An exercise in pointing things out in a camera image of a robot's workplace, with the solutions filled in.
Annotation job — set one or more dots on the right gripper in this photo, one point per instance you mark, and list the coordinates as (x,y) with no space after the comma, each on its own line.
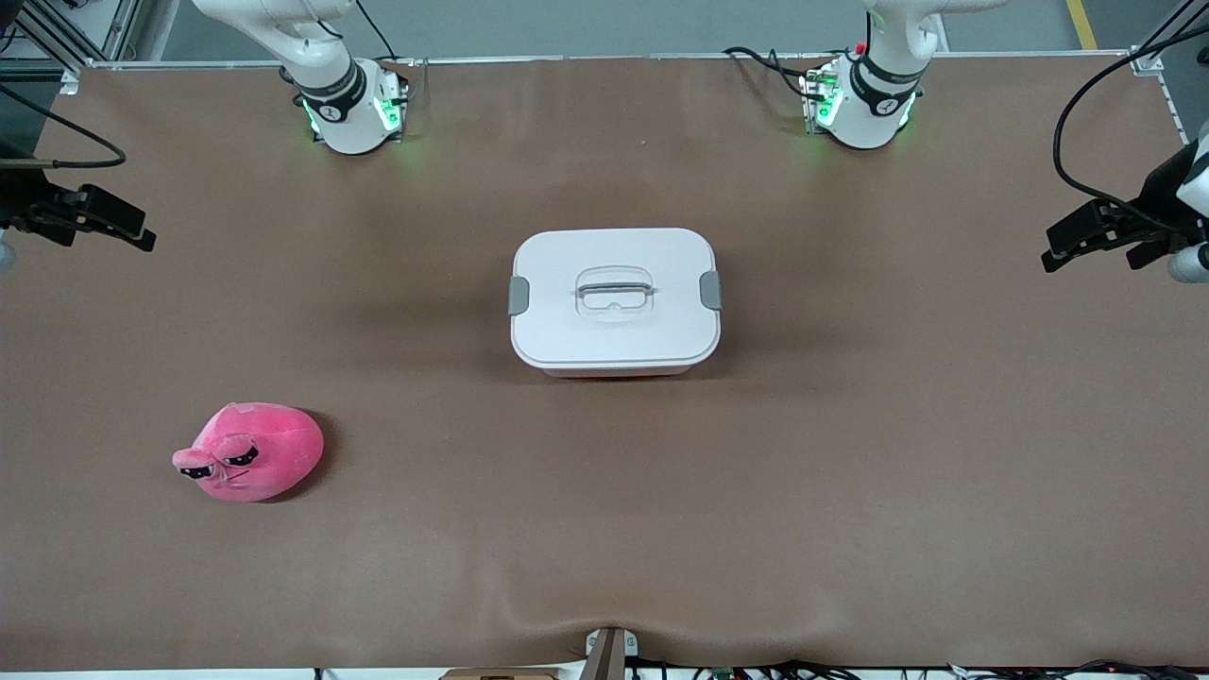
(21,200)

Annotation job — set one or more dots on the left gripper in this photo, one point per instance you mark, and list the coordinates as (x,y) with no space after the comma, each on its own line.
(1158,195)

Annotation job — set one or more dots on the pink plush toy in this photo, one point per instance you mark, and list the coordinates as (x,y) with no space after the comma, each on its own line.
(274,453)

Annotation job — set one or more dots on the white plastic box lid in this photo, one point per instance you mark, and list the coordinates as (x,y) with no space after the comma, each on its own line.
(567,340)

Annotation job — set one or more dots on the perforated metal edge strip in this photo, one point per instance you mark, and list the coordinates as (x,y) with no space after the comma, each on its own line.
(1171,104)

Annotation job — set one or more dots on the grey lid latch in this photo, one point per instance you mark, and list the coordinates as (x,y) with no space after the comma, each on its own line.
(519,297)
(711,290)

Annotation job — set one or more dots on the brown table mat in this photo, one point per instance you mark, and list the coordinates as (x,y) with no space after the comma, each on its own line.
(378,567)

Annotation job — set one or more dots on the brown cardboard piece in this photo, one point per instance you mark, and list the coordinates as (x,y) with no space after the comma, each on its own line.
(501,674)

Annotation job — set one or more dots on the metal corner bracket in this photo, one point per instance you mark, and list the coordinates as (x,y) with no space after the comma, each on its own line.
(69,81)
(1147,62)

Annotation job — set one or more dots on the aluminium frame posts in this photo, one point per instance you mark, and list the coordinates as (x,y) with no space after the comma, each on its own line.
(94,28)

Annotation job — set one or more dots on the aluminium frame profile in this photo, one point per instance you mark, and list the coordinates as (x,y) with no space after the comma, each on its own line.
(1176,24)

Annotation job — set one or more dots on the aluminium table edge rail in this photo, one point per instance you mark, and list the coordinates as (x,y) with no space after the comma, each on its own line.
(567,59)

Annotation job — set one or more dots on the metal table edge bracket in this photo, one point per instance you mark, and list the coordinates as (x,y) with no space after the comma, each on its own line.
(609,652)

